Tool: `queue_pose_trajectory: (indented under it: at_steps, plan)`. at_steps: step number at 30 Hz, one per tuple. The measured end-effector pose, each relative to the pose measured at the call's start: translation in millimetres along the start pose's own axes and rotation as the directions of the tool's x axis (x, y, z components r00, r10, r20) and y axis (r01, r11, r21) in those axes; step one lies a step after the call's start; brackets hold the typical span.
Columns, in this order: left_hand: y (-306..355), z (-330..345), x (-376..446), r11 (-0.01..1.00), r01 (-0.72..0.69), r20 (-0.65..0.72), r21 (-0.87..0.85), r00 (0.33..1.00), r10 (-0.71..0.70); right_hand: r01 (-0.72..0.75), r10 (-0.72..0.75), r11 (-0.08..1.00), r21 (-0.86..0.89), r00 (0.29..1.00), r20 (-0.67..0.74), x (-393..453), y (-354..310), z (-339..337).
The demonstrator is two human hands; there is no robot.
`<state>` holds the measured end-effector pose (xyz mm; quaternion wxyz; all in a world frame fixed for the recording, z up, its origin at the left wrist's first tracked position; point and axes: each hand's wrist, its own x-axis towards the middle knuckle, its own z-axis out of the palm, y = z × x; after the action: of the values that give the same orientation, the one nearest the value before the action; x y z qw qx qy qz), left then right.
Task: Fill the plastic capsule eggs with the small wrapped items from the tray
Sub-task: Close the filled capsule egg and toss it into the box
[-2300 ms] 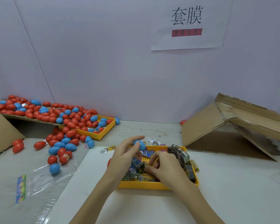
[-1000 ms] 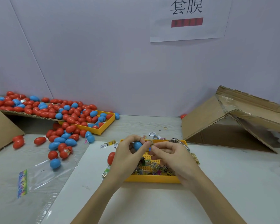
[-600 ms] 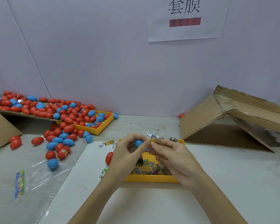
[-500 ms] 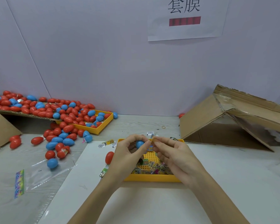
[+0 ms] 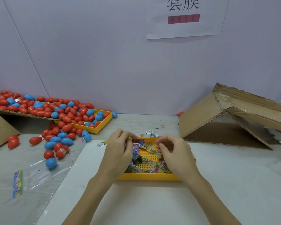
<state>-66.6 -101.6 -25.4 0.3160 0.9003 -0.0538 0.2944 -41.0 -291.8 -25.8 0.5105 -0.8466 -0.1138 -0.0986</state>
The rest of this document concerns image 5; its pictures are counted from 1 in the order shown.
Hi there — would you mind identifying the white paper sign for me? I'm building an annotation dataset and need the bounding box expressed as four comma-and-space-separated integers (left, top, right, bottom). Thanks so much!
146, 0, 229, 41

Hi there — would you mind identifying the person's left hand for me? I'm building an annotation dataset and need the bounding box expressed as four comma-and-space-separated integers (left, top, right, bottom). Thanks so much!
96, 128, 140, 182

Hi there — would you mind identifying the clear bag with coloured label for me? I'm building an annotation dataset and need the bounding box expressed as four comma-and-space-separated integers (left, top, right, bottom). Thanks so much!
12, 159, 72, 200

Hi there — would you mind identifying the torn flattened cardboard box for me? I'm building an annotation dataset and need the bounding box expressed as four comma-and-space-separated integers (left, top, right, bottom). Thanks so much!
177, 82, 281, 151

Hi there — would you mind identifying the brown cardboard sheet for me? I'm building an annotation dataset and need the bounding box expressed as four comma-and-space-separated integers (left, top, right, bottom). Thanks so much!
0, 108, 53, 123

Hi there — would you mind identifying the tall brown cardboard box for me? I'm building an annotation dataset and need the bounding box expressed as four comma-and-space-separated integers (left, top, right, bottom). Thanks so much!
0, 108, 21, 152

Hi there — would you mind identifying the person's left forearm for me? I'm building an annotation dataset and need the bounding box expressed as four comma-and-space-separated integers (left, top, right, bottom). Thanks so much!
60, 173, 116, 225

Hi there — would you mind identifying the yellow tray under eggs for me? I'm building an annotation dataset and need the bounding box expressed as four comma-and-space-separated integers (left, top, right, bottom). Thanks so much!
69, 108, 113, 135

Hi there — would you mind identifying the person's right hand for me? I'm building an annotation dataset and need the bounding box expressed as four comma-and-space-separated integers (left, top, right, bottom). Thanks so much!
155, 134, 203, 185

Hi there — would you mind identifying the pile of plastic eggs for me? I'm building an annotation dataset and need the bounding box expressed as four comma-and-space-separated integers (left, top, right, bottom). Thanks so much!
0, 89, 118, 170

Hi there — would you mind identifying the yellow plastic tray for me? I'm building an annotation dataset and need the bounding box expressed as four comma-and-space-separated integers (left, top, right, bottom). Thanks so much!
116, 137, 184, 182

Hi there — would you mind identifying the person's right forearm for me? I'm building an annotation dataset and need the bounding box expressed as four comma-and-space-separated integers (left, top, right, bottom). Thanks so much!
184, 173, 243, 225

